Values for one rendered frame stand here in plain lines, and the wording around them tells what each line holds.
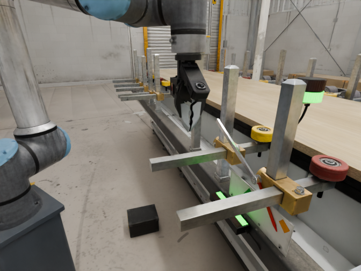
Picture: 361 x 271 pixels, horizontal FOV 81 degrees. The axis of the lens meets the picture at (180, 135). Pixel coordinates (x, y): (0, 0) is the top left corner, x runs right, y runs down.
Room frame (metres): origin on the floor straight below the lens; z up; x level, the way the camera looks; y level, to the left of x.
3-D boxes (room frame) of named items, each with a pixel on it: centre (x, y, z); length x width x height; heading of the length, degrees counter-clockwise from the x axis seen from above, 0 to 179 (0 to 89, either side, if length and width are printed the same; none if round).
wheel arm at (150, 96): (1.58, 0.23, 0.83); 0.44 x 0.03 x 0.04; 110
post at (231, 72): (0.70, -0.16, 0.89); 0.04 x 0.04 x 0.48; 20
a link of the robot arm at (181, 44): (0.60, -0.02, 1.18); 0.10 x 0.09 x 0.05; 111
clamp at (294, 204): (0.45, -0.26, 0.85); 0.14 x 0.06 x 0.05; 20
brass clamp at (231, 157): (0.68, -0.17, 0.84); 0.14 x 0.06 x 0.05; 20
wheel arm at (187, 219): (0.41, -0.20, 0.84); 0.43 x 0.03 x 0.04; 110
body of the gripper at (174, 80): (0.61, -0.02, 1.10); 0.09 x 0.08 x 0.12; 21
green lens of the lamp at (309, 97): (0.49, -0.29, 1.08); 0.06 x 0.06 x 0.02
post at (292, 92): (0.47, -0.25, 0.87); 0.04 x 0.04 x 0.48; 20
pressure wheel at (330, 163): (0.48, -0.38, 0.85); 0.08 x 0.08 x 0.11
